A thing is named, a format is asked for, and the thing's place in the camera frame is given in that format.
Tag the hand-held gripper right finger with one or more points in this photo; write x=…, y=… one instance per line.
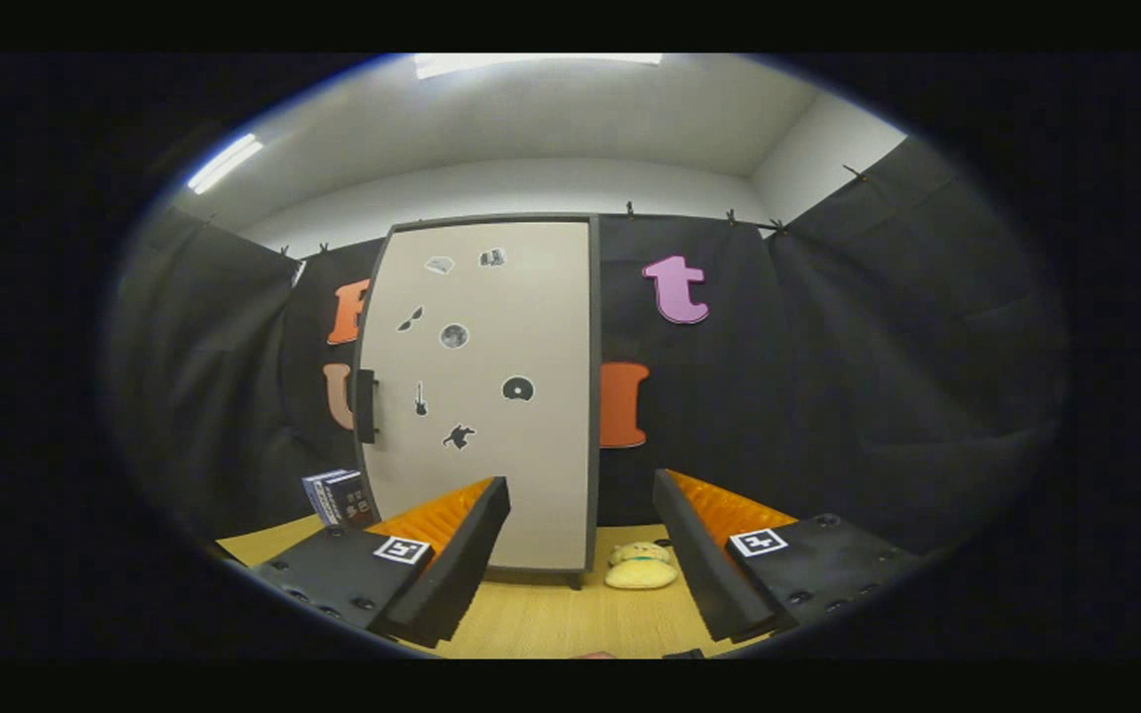
x=699, y=555

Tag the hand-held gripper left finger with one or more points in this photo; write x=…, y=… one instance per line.
x=457, y=569

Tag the yellow plush toy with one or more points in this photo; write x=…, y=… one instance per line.
x=640, y=574

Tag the blue book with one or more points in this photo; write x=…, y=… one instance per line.
x=338, y=498

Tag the grey cabinet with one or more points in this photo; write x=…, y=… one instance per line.
x=595, y=396

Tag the black backdrop cloth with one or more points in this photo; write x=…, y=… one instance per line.
x=878, y=347

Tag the narrow ceiling light panel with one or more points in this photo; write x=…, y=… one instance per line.
x=224, y=163

